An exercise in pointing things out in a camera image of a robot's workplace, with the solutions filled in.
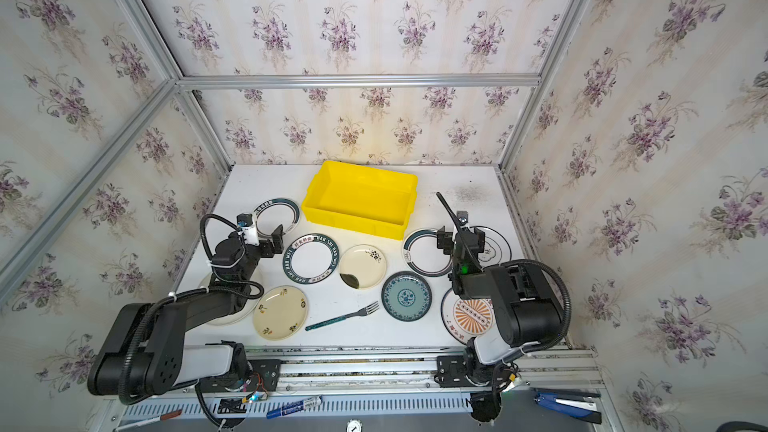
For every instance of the orange sunburst plate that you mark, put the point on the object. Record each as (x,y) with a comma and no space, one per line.
(466,319)

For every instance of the green-rimmed plate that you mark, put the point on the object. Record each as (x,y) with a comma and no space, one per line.
(274,213)

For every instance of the green-handled fork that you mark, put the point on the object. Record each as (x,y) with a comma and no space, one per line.
(363,312)

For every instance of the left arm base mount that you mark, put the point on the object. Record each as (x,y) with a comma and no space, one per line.
(225,400)

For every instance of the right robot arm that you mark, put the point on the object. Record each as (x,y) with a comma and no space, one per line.
(509,309)

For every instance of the teal patterned plate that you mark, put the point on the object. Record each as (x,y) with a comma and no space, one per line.
(406,297)

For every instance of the cream floral plate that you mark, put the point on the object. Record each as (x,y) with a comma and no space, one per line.
(280,313)

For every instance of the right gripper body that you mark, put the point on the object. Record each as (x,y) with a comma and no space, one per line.
(459,239)

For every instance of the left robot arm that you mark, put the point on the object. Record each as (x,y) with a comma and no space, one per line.
(145,353)

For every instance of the blue marker pen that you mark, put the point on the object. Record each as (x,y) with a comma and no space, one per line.
(294,407)

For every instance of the cream plate with dark leaf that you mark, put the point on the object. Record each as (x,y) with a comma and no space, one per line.
(363,266)

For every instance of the plain cream plate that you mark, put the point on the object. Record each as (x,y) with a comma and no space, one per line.
(248,307)

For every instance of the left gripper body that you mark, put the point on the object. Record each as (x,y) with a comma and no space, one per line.
(267,246)

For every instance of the white plate black outline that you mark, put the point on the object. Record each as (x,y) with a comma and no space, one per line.
(497,248)

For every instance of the yellow plastic bin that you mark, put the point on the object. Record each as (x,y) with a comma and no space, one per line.
(361,199)

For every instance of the green text-rimmed white plate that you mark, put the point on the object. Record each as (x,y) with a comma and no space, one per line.
(310,259)

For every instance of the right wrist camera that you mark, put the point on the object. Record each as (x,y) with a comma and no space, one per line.
(462,217)

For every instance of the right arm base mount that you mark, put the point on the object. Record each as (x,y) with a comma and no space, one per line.
(454,371)

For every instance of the red white marker pen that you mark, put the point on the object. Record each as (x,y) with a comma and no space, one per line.
(145,422)

